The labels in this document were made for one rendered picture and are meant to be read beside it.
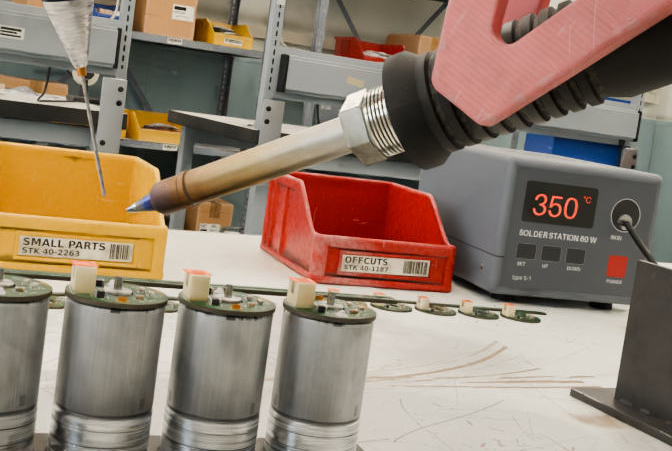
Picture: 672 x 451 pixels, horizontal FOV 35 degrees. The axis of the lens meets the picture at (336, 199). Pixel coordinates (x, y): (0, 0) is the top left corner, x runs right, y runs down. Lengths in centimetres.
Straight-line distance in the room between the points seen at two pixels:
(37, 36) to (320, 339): 238
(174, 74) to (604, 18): 480
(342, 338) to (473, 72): 10
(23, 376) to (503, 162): 47
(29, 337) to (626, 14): 15
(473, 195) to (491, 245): 5
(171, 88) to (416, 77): 477
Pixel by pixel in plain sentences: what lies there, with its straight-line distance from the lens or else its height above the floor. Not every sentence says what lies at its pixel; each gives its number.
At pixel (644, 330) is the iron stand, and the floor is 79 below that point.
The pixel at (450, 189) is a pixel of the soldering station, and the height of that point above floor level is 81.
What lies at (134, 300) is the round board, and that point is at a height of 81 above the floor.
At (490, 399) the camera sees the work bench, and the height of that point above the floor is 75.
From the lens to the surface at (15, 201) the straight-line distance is 71.
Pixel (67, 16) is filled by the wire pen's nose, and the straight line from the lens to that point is 23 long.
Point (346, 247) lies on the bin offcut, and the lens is 66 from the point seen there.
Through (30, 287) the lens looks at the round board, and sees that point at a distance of 26.
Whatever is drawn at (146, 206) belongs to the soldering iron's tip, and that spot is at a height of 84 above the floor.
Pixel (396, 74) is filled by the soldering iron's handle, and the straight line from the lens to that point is 21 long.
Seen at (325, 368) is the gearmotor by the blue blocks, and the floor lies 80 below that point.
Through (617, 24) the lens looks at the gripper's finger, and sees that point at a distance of 19.
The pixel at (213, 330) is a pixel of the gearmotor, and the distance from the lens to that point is 26.
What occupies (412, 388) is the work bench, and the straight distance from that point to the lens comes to 45.
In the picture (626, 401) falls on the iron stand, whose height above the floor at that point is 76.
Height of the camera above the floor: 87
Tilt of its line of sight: 5 degrees down
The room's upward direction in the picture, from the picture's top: 8 degrees clockwise
